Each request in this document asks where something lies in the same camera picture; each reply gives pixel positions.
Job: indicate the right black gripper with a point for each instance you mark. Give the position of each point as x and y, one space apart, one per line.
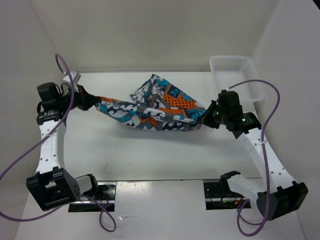
207 119

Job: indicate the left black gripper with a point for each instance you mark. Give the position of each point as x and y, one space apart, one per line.
86 100

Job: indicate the colourful patterned shorts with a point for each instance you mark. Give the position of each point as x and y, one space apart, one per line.
157 105

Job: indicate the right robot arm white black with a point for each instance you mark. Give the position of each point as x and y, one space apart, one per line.
280 193

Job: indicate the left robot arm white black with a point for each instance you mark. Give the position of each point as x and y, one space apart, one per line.
52 186

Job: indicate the white plastic basket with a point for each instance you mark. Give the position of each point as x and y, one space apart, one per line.
228 70

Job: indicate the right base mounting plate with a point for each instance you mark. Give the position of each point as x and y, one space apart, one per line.
216 199

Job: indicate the base mounting plate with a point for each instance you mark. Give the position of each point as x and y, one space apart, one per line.
216 199
105 195

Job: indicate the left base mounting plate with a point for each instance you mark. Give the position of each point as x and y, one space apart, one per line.
105 195

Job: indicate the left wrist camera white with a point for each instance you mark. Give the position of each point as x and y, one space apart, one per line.
75 78

